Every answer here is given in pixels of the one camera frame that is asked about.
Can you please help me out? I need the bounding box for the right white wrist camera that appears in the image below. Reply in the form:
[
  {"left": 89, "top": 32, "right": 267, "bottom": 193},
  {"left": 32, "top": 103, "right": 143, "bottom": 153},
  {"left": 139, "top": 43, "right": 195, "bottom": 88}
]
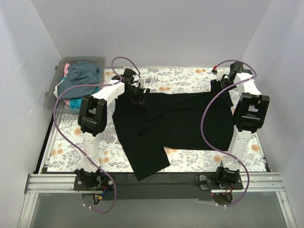
[{"left": 211, "top": 66, "right": 225, "bottom": 81}]

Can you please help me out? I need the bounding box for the black t-shirt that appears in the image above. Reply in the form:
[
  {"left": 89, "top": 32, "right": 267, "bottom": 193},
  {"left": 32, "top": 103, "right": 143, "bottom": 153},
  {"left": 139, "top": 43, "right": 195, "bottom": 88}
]
[{"left": 113, "top": 92, "right": 233, "bottom": 181}]

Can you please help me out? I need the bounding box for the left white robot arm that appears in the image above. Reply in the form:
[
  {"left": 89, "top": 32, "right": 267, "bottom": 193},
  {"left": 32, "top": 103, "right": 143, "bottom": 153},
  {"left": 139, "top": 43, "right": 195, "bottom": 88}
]
[{"left": 75, "top": 68, "right": 150, "bottom": 190}]

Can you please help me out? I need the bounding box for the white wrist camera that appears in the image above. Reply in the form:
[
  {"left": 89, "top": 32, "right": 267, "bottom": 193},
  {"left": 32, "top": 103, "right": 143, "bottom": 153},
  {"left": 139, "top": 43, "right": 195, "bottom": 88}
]
[
  {"left": 138, "top": 77, "right": 151, "bottom": 88},
  {"left": 211, "top": 66, "right": 225, "bottom": 81}
]

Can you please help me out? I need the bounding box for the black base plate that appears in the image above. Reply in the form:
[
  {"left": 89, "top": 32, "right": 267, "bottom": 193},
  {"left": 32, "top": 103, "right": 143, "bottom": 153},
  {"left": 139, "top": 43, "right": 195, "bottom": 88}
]
[
  {"left": 195, "top": 172, "right": 243, "bottom": 191},
  {"left": 73, "top": 175, "right": 116, "bottom": 191}
]

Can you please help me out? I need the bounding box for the turquoise shirt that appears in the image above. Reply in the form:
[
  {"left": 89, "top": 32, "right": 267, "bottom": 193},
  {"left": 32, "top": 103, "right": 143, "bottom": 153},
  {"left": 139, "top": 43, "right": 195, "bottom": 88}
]
[{"left": 69, "top": 98, "right": 82, "bottom": 109}]

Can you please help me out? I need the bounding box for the teal blue shirt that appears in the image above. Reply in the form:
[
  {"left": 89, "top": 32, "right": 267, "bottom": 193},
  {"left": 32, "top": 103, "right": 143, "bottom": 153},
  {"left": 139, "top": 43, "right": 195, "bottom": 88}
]
[{"left": 54, "top": 61, "right": 103, "bottom": 100}]

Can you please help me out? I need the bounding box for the aluminium frame rail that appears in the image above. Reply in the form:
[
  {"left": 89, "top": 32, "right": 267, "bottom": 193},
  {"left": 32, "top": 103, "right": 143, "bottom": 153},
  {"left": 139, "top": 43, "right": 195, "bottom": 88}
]
[{"left": 19, "top": 172, "right": 296, "bottom": 228}]

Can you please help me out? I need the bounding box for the clear plastic bin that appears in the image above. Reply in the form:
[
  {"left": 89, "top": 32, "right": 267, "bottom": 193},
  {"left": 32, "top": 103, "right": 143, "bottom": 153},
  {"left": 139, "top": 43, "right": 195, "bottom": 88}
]
[{"left": 44, "top": 56, "right": 106, "bottom": 114}]

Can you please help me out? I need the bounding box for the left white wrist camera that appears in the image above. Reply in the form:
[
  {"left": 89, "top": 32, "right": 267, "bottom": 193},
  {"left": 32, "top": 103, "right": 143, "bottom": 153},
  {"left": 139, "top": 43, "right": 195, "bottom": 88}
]
[{"left": 138, "top": 77, "right": 151, "bottom": 88}]

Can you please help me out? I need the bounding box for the pink white garment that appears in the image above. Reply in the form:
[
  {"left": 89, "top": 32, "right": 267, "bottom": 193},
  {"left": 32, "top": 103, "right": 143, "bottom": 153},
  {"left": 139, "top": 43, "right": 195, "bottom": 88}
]
[{"left": 64, "top": 63, "right": 70, "bottom": 77}]

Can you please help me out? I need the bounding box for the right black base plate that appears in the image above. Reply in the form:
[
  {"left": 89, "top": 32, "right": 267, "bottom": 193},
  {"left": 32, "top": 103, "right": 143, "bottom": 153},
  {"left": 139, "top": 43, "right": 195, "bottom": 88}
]
[{"left": 195, "top": 172, "right": 243, "bottom": 191}]

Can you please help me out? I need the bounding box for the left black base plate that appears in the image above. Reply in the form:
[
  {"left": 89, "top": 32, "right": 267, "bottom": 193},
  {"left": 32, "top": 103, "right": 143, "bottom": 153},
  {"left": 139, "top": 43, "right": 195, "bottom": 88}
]
[{"left": 73, "top": 175, "right": 116, "bottom": 191}]

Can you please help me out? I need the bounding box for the floral table mat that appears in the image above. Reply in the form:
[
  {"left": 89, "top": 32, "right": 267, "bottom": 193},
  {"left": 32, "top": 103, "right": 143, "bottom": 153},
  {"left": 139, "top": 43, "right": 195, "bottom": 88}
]
[{"left": 45, "top": 68, "right": 266, "bottom": 172}]

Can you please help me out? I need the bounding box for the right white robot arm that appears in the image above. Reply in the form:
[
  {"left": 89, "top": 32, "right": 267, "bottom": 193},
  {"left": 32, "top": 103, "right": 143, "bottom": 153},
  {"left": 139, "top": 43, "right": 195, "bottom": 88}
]
[{"left": 211, "top": 61, "right": 270, "bottom": 189}]

